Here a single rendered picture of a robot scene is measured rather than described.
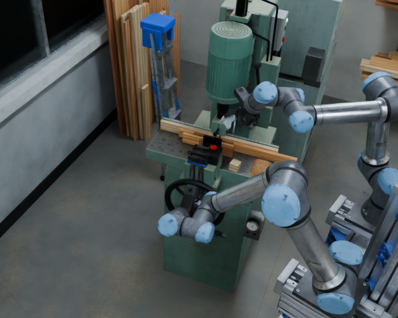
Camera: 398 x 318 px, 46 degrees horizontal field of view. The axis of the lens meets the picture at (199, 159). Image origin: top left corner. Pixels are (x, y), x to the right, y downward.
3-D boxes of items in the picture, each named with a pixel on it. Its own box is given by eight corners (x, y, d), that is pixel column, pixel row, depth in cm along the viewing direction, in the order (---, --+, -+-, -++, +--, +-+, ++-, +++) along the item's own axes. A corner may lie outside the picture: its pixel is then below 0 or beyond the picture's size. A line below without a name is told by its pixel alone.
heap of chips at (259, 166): (247, 174, 214) (249, 170, 212) (254, 158, 223) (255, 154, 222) (266, 179, 212) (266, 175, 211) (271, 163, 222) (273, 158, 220)
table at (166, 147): (137, 170, 221) (136, 160, 217) (162, 134, 244) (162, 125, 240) (261, 206, 208) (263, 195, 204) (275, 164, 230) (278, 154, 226)
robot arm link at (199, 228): (218, 212, 169) (190, 205, 172) (208, 234, 161) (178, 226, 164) (218, 228, 174) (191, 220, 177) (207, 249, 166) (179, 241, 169)
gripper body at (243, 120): (237, 129, 191) (247, 119, 180) (231, 110, 193) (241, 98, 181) (254, 126, 193) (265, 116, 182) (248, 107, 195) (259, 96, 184)
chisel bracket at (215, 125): (210, 135, 221) (211, 121, 216) (219, 120, 231) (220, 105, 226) (225, 139, 219) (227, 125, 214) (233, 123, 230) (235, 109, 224)
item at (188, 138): (182, 142, 230) (182, 134, 227) (183, 139, 231) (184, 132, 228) (231, 154, 224) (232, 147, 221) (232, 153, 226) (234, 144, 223)
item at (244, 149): (178, 136, 233) (179, 130, 231) (180, 134, 235) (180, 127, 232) (295, 166, 220) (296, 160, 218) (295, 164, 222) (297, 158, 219)
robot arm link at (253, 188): (301, 141, 151) (198, 190, 182) (294, 161, 143) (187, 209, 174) (321, 167, 154) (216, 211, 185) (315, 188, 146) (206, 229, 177)
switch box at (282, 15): (266, 48, 220) (271, 16, 210) (270, 40, 227) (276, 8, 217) (278, 52, 218) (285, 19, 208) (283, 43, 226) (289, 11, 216)
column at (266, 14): (207, 135, 252) (218, 5, 205) (219, 114, 268) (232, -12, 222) (247, 146, 247) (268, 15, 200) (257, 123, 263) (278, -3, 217)
